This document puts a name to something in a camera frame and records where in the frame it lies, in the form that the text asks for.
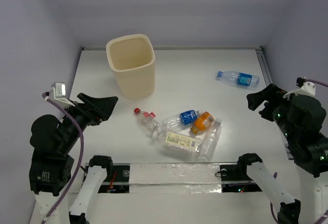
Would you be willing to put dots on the clear bottle red cap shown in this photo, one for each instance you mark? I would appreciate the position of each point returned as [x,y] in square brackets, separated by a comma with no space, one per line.
[147,120]

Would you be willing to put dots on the silver foil tape strip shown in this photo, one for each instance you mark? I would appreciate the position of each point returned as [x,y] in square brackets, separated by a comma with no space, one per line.
[175,178]

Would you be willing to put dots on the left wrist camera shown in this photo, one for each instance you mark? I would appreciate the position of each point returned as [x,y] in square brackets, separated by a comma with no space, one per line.
[57,94]

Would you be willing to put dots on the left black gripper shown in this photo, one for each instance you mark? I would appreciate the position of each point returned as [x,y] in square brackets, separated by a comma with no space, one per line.
[89,112]

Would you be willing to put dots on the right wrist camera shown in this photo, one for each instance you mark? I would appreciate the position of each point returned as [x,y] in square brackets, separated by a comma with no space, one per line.
[304,88]

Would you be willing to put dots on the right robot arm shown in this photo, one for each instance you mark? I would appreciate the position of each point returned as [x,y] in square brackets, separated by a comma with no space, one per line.
[299,116]

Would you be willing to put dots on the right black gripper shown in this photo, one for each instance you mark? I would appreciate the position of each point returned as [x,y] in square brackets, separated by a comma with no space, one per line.
[272,92]

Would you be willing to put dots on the crushed clear bottle white cap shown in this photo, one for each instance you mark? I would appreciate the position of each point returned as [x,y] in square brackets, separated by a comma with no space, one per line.
[210,141]

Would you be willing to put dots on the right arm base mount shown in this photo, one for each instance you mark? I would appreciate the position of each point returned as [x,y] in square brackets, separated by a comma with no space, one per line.
[234,177]

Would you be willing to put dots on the orange juice bottle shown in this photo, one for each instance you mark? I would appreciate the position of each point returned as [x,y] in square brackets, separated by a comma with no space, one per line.
[202,123]

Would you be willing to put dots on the clear bottle blue label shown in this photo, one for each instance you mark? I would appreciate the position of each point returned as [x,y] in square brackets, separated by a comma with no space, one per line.
[181,120]

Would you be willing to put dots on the beige plastic waste bin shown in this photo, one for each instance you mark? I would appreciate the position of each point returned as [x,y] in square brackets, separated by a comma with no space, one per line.
[132,60]

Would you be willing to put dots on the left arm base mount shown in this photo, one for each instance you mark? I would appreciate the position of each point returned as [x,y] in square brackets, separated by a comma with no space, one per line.
[117,178]

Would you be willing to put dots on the large bottle yellow label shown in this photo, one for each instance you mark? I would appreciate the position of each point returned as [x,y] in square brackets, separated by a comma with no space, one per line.
[177,145]

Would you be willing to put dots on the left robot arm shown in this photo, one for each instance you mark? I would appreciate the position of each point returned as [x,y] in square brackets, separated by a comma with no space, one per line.
[57,157]

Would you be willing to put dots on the aluminium table edge rail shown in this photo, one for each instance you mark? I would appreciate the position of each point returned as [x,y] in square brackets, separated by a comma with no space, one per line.
[268,80]

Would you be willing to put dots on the clear bottle blue cap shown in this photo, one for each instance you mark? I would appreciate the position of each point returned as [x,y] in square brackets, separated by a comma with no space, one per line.
[238,79]

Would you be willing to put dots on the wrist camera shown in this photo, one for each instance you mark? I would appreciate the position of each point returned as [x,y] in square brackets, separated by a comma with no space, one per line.
[57,94]
[304,88]

